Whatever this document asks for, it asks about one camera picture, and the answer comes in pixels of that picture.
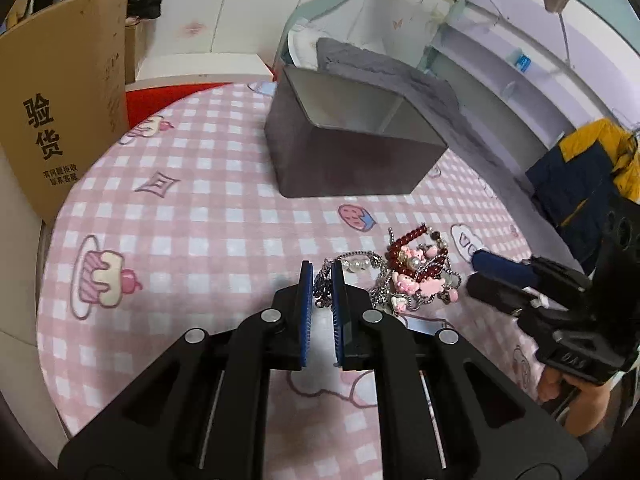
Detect thin silver chain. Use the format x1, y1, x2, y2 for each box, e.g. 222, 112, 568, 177
312, 259, 337, 309

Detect pink charm bracelet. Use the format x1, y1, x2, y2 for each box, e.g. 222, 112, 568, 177
390, 245, 463, 312

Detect navy and yellow jacket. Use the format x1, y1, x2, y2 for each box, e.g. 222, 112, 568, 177
525, 119, 640, 276

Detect silver pearl chain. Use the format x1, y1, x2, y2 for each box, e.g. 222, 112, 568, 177
332, 251, 388, 275

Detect lilac wall shelves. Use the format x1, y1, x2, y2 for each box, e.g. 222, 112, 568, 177
425, 10, 593, 153

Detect person's right hand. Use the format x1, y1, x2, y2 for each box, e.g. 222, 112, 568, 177
537, 366, 608, 437

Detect pink checked tablecloth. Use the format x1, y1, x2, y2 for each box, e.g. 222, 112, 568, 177
37, 80, 586, 480

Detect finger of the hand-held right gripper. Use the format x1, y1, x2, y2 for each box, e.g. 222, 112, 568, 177
466, 272, 598, 333
470, 249, 592, 295

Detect white pillow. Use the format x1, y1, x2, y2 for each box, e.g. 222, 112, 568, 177
287, 22, 331, 68

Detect grey rectangular box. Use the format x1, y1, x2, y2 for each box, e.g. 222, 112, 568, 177
264, 64, 448, 199

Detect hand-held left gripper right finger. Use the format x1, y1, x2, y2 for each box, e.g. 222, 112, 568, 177
331, 260, 589, 480

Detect grey blanket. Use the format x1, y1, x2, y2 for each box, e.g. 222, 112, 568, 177
316, 37, 586, 271

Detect white butterfly wardrobe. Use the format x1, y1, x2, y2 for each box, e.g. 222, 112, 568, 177
135, 0, 383, 57

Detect red bead bracelet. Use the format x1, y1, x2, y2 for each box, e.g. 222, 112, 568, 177
385, 226, 453, 281

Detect red floor item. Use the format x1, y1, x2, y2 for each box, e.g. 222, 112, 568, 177
125, 65, 276, 131

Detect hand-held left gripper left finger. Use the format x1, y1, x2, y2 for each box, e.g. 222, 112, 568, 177
57, 260, 315, 480

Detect teal bunk bed frame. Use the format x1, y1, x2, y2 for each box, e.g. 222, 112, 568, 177
275, 0, 640, 126

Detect large printed cardboard box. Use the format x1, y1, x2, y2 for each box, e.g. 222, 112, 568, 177
0, 0, 132, 223

